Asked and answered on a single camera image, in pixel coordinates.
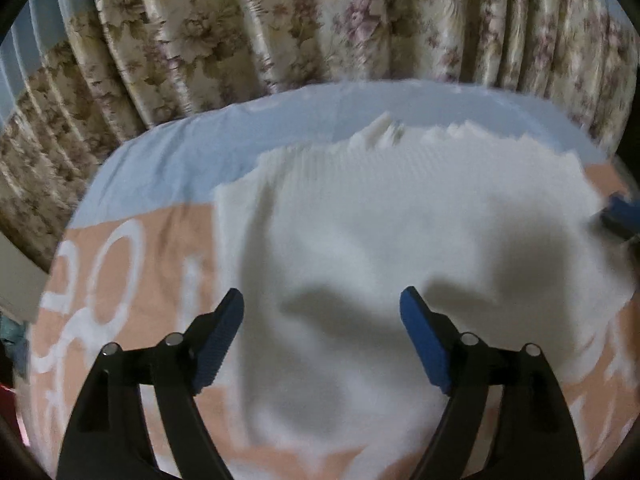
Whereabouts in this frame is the white knit sweater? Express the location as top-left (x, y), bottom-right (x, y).
top-left (214, 117), bottom-right (639, 478)

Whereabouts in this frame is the teal cloth on floor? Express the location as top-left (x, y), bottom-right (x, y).
top-left (0, 315), bottom-right (29, 378)

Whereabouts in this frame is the orange and blue bed sheet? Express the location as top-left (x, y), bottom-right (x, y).
top-left (19, 78), bottom-right (640, 480)

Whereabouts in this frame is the blue and floral curtain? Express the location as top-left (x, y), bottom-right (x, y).
top-left (1, 0), bottom-right (639, 269)

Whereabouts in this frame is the white board leaning on wall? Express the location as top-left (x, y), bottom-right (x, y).
top-left (0, 234), bottom-right (48, 323)

